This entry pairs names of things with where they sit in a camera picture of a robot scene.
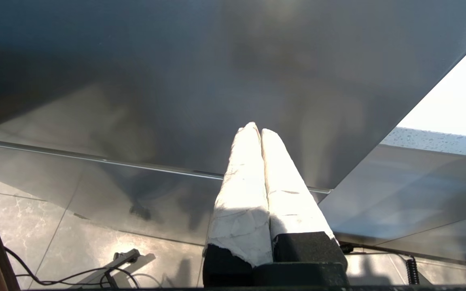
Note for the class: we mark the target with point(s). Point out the tall grey cabinet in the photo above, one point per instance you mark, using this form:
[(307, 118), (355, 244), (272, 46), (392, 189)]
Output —
[(136, 60)]

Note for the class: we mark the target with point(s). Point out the paper-wrapped left gripper right finger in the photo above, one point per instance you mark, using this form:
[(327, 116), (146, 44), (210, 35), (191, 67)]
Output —
[(293, 210)]

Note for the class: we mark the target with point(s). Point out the grey metal floor bracket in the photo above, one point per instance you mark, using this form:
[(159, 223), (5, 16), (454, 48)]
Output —
[(126, 256)]

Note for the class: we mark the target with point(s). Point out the grey base cabinet front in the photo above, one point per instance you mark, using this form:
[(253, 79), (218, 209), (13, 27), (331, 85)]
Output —
[(411, 194)]

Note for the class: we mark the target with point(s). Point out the paper-wrapped left gripper left finger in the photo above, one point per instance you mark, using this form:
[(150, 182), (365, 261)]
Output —
[(241, 202)]

